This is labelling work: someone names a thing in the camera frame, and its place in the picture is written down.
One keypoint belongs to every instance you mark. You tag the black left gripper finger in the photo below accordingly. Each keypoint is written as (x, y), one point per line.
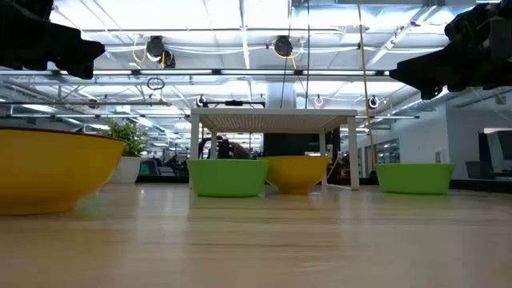
(84, 48)
(80, 67)

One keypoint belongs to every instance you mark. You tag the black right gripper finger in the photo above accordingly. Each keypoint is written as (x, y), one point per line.
(424, 72)
(431, 93)

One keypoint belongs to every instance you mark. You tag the green mini bowl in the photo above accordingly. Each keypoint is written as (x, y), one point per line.
(227, 178)
(414, 178)

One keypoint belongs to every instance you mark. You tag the yellow bowl patterned inside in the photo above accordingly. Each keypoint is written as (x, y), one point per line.
(48, 172)
(296, 174)

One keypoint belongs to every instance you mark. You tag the dark monitor screen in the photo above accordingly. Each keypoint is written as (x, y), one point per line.
(498, 152)

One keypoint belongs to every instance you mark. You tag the green plant in white pot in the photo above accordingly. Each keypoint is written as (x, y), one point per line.
(129, 168)

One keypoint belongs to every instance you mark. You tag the black cabinet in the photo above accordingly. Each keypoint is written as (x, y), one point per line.
(292, 144)

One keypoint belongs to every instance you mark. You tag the long ceiling light bar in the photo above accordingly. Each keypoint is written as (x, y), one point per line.
(240, 72)

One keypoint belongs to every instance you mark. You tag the white perforated metal shelf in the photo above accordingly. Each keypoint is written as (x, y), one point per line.
(272, 119)

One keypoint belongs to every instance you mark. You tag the person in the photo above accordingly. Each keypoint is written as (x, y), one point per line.
(230, 150)

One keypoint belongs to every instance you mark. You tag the silver ventilation duct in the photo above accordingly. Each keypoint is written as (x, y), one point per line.
(432, 105)

